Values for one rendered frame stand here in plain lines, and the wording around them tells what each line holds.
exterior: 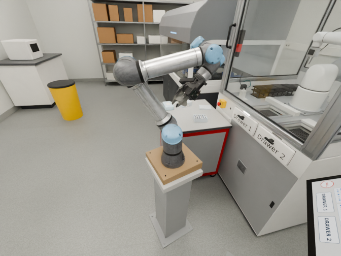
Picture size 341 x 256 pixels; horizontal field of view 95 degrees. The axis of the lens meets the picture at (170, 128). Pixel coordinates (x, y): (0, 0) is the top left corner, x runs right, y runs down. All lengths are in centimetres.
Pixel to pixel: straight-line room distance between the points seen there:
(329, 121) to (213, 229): 121
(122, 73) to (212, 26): 138
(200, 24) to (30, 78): 319
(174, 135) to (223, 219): 114
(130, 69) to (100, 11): 413
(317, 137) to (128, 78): 96
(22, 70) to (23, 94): 48
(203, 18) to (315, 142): 143
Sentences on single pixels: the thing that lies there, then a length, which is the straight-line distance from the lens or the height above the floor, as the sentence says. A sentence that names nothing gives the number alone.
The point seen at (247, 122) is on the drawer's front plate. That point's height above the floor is 89.
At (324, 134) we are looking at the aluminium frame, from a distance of 106.
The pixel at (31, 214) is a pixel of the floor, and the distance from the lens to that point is 214.
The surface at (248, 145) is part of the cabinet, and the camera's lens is 145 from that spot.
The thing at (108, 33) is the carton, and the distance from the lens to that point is 479.
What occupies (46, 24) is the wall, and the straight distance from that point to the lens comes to 566.
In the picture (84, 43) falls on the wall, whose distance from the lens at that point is 540.
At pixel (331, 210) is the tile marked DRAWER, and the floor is 102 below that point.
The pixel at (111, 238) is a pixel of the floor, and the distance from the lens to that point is 170.
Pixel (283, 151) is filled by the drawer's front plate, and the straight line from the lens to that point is 119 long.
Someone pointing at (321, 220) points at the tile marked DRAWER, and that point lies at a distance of 78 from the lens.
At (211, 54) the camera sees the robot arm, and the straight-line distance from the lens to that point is 73.
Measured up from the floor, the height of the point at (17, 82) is 56.
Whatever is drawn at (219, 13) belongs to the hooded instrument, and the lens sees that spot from 197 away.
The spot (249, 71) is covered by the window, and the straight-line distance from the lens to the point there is 142.
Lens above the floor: 152
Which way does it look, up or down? 33 degrees down
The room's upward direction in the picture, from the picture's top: 2 degrees clockwise
